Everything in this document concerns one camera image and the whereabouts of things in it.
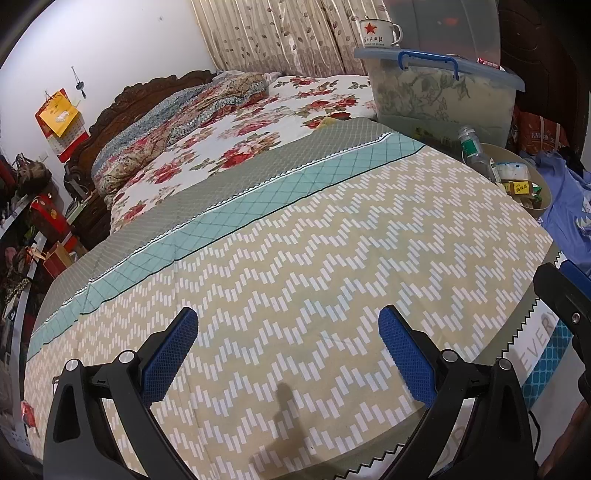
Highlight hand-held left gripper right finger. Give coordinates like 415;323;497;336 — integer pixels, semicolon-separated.
378;304;537;480

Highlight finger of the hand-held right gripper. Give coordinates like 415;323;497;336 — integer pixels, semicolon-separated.
533;262;591;370

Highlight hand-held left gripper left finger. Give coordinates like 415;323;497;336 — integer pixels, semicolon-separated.
43;306;200;480

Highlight beige round bin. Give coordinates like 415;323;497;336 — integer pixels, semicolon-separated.
462;143;552;220

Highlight clear plastic bottle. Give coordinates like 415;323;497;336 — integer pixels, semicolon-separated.
457;126;497;183

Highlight blue cloth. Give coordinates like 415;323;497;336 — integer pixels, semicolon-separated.
522;150;591;273

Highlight brown gift bag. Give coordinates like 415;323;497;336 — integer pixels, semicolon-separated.
44;242;86;278

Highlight chevron patterned bedspread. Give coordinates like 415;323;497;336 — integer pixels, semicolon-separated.
21;117;573;480

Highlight cluttered metal shelf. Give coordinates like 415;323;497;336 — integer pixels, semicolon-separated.
0;152;88;416

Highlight red orange bag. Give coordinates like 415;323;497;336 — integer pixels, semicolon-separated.
515;108;571;153

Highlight red gift box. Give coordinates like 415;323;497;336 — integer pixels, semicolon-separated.
30;194;75;236

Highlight carved wooden headboard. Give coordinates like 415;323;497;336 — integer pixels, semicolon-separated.
65;70;218;236

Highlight brown handbag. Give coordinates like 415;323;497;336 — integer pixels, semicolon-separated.
11;154;52;195

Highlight patchwork floral quilt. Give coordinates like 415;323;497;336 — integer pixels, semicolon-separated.
91;74;271;195

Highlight white red floral bed sheet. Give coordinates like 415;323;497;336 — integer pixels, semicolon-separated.
104;74;377;234

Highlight dark wooden cabinet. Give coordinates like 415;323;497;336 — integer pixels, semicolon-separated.
499;0;587;139

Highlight hanging keys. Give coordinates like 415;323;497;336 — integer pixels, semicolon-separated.
70;66;88;100

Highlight clear container with blue rim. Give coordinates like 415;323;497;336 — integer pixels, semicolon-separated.
383;0;504;65

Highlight white mug with red star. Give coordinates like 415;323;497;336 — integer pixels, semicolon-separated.
359;17;403;48

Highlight leaf patterned curtain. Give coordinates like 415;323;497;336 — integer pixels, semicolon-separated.
189;0;389;79

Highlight clear storage box blue handle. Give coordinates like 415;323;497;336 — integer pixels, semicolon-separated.
355;46;527;148

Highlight red yellow wall calendar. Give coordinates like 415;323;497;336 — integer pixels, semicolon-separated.
36;89;90;163

